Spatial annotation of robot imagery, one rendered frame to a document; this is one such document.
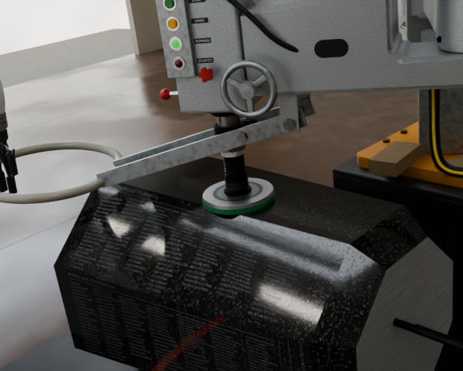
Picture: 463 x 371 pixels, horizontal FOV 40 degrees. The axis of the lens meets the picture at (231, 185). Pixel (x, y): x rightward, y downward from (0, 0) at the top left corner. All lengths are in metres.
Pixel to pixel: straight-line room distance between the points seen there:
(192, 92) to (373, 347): 0.81
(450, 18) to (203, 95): 0.64
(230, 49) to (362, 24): 0.33
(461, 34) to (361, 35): 0.23
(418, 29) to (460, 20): 0.62
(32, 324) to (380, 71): 2.16
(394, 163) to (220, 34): 0.79
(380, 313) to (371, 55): 0.63
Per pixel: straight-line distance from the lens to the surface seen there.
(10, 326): 3.23
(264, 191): 1.88
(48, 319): 3.19
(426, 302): 1.86
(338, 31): 1.59
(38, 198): 1.95
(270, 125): 1.73
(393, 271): 1.64
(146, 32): 10.03
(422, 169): 2.22
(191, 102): 1.73
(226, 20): 1.64
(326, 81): 1.62
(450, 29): 1.60
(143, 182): 2.16
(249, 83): 1.60
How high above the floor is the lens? 1.60
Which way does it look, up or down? 22 degrees down
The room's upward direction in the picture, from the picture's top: 7 degrees counter-clockwise
